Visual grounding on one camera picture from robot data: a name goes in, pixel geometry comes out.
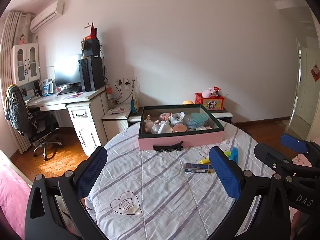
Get blue highlighter marker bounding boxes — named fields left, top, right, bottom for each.
left=229, top=147, right=239, bottom=163

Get yellow highlighter marker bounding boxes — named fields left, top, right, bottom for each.
left=199, top=151, right=231, bottom=165

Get blue pencil lead box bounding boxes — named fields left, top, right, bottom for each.
left=184, top=163, right=215, bottom=173

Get pink block cat figure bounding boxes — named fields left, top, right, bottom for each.
left=196, top=126, right=212, bottom=131

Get teal round case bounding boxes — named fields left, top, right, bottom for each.
left=190, top=113, right=209, bottom=127

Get black hair claw clip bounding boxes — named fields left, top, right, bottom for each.
left=153, top=141, right=183, bottom=152

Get baby doll figurine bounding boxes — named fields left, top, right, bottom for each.
left=144, top=114, right=159, bottom=133

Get rose gold metal tin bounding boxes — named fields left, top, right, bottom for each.
left=173, top=124, right=188, bottom=133

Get white power adapter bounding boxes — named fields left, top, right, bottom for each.
left=157, top=120, right=171, bottom=134

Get colourful block figure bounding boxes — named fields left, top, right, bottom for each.
left=159, top=113, right=171, bottom=121

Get clear dental floss box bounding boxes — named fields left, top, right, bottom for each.
left=183, top=115, right=200, bottom=129

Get pink bed sheet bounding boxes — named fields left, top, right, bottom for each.
left=1, top=165, right=30, bottom=239

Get white door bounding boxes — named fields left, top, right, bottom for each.
left=287, top=37, right=319, bottom=139

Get black office chair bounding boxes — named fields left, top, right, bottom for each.
left=5, top=84, right=62, bottom=161

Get striped white quilt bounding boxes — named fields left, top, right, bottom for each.
left=84, top=119, right=278, bottom=240

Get black white side table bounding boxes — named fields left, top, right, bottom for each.
left=211, top=108, right=233, bottom=123

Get white computer desk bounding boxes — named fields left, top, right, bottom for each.
left=27, top=87, right=109, bottom=156

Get low white bedside table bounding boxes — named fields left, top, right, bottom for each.
left=101, top=104, right=143, bottom=141

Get pink storage box dark rim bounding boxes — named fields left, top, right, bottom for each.
left=138, top=104, right=224, bottom=150

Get red toy crate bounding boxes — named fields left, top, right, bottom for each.
left=195, top=93, right=225, bottom=111

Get pink plush in crate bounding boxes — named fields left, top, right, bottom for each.
left=201, top=88, right=213, bottom=98

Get yellow plush toy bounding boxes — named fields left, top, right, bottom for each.
left=182, top=100, right=194, bottom=105

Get computer monitor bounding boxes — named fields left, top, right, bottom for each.
left=54, top=54, right=81, bottom=93

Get black computer tower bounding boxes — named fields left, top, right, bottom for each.
left=78, top=56, right=105, bottom=92

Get white glass door cabinet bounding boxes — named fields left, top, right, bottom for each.
left=11, top=43, right=40, bottom=86

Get black box on tower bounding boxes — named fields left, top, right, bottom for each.
left=81, top=38, right=100, bottom=57

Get white air conditioner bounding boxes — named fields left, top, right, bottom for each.
left=30, top=1, right=65, bottom=33

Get wall power sockets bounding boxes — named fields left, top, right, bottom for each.
left=116, top=77, right=138, bottom=90

